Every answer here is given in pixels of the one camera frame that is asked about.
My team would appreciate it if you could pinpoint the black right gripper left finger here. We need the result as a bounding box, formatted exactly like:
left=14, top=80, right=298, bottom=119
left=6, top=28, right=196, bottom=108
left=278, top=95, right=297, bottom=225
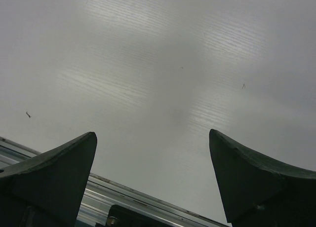
left=0, top=132, right=97, bottom=227

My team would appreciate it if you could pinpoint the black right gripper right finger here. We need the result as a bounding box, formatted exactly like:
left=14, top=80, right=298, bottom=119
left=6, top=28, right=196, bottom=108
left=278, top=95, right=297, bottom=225
left=209, top=129, right=316, bottom=227

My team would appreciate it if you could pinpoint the aluminium table edge rail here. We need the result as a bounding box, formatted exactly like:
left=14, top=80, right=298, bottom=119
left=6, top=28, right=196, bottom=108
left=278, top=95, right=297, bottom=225
left=0, top=138, right=219, bottom=227

